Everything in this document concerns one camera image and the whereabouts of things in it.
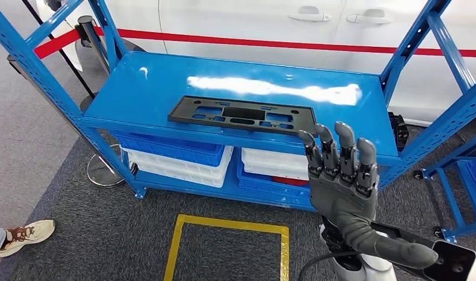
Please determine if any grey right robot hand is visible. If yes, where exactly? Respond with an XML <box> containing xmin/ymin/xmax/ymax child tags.
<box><xmin>298</xmin><ymin>121</ymin><xmax>439</xmax><ymax>270</ymax></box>

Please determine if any black plastic plate frame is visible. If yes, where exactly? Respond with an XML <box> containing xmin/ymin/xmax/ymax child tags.
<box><xmin>167</xmin><ymin>95</ymin><xmax>318</xmax><ymax>136</ymax></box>

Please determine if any red part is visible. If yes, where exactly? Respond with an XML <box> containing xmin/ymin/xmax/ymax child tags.
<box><xmin>272</xmin><ymin>176</ymin><xmax>310</xmax><ymax>188</ymax></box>

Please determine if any blue metal shelf rack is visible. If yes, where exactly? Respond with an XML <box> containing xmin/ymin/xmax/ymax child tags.
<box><xmin>414</xmin><ymin>132</ymin><xmax>476</xmax><ymax>244</ymax></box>
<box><xmin>0</xmin><ymin>0</ymin><xmax>476</xmax><ymax>212</ymax></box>

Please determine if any white plastic crate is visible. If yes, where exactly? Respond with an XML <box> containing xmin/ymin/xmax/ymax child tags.
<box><xmin>243</xmin><ymin>163</ymin><xmax>310</xmax><ymax>182</ymax></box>
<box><xmin>241</xmin><ymin>147</ymin><xmax>310</xmax><ymax>172</ymax></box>
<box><xmin>131</xmin><ymin>163</ymin><xmax>227</xmax><ymax>189</ymax></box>
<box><xmin>121</xmin><ymin>145</ymin><xmax>235</xmax><ymax>181</ymax></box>

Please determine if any blue plastic crate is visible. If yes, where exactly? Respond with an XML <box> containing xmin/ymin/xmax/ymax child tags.
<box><xmin>115</xmin><ymin>133</ymin><xmax>226</xmax><ymax>167</ymax></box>
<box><xmin>236</xmin><ymin>159</ymin><xmax>314</xmax><ymax>206</ymax></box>

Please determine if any yellow tape square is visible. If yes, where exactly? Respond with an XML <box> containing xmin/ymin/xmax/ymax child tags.
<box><xmin>163</xmin><ymin>214</ymin><xmax>290</xmax><ymax>281</ymax></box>

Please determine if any black object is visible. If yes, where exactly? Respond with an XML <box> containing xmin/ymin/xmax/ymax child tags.
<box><xmin>388</xmin><ymin>111</ymin><xmax>410</xmax><ymax>153</ymax></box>

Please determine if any red barrier belt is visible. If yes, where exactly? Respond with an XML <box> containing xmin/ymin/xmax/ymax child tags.
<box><xmin>34</xmin><ymin>29</ymin><xmax>81</xmax><ymax>60</ymax></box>
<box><xmin>94</xmin><ymin>26</ymin><xmax>476</xmax><ymax>59</ymax></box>

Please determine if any white car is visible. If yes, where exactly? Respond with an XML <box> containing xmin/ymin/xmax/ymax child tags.
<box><xmin>36</xmin><ymin>0</ymin><xmax>476</xmax><ymax>127</ymax></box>

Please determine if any person's foot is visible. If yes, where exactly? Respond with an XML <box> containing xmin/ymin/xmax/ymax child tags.
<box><xmin>0</xmin><ymin>220</ymin><xmax>56</xmax><ymax>258</ymax></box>

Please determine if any black cable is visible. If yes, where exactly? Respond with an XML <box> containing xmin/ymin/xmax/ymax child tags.
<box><xmin>297</xmin><ymin>251</ymin><xmax>359</xmax><ymax>281</ymax></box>

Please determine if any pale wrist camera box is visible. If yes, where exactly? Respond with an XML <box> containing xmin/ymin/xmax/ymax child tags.
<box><xmin>371</xmin><ymin>222</ymin><xmax>476</xmax><ymax>281</ymax></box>

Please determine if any white car door handle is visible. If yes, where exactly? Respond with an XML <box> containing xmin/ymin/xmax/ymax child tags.
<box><xmin>288</xmin><ymin>5</ymin><xmax>333</xmax><ymax>22</ymax></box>
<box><xmin>346</xmin><ymin>8</ymin><xmax>393</xmax><ymax>25</ymax></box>

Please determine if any chrome stanchion post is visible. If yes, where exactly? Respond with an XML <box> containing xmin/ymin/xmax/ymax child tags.
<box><xmin>6</xmin><ymin>54</ymin><xmax>139</xmax><ymax>189</ymax></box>

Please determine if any black-topped stanchion post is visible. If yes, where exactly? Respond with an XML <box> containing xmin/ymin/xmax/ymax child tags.
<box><xmin>74</xmin><ymin>15</ymin><xmax>111</xmax><ymax>74</ymax></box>

